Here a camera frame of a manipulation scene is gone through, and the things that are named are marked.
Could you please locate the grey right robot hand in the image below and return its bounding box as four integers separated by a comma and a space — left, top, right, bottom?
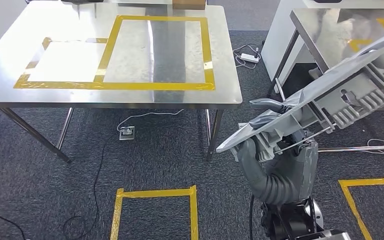
237, 98, 319, 204

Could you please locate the yellow floor tape marking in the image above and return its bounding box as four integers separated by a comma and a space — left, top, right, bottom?
110, 184, 200, 240
338, 177, 384, 240

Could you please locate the white power strip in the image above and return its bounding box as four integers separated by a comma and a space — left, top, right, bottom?
239, 52, 260, 64

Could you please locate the white cabinet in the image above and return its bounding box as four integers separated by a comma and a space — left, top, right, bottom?
260, 0, 384, 85

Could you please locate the stainless steel work table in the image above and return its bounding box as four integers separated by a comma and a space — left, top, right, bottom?
0, 0, 244, 164
266, 7, 384, 154

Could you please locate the metal floor socket box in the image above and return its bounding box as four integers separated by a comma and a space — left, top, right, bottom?
118, 125, 136, 141

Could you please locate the brown cardboard box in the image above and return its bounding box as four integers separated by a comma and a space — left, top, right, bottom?
172, 0, 207, 11

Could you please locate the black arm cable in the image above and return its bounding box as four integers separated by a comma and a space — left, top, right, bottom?
248, 194, 256, 240

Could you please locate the white floor cable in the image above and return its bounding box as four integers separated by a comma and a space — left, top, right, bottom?
116, 108, 186, 132

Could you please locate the black floor cable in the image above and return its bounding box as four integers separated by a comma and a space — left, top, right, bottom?
0, 132, 120, 240

